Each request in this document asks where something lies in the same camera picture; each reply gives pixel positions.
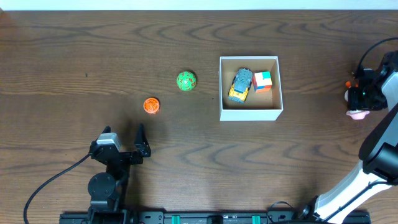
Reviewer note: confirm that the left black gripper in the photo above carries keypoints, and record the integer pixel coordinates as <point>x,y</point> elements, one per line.
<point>125,156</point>

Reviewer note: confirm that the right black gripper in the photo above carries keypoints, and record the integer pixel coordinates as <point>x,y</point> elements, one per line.
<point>354,102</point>

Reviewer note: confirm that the pink white toy figure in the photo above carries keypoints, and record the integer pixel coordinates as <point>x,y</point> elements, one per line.
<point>354,114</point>

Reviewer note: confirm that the orange numbered ball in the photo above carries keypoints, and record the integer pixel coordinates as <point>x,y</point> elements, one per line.
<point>151,105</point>

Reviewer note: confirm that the green numbered ball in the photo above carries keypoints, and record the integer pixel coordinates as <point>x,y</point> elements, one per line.
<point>186,81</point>

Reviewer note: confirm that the colourful puzzle cube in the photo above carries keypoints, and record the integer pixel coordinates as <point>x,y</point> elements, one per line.
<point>262,81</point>

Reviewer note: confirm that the yellow grey toy truck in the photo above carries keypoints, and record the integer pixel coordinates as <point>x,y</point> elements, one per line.
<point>241,85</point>

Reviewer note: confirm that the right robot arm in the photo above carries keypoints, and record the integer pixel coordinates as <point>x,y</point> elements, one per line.
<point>376,169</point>

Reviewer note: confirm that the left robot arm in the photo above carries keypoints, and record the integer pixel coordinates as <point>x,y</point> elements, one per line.
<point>108,189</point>

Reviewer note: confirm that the white cardboard box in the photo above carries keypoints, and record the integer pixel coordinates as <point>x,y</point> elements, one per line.
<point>264,106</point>

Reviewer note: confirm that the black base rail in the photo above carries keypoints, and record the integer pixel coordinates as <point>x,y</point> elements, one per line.
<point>180,218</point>

